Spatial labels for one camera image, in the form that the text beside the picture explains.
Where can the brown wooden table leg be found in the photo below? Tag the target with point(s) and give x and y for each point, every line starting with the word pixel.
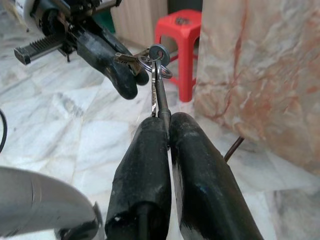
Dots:
pixel 233 147

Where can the red plastic stool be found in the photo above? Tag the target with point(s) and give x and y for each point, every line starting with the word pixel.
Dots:
pixel 185 33

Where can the beige wooden cupboard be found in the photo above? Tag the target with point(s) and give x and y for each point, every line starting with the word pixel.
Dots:
pixel 140 22

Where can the green plastic bin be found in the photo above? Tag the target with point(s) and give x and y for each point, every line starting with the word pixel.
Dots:
pixel 106 23

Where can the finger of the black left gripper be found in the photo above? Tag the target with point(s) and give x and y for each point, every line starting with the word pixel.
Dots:
pixel 100 52
pixel 112 37

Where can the silver robot right leg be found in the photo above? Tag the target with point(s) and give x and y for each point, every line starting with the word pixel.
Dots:
pixel 37 200

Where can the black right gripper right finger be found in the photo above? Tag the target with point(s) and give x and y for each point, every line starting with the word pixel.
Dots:
pixel 205 190

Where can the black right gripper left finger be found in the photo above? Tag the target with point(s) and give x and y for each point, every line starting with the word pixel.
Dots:
pixel 142 175

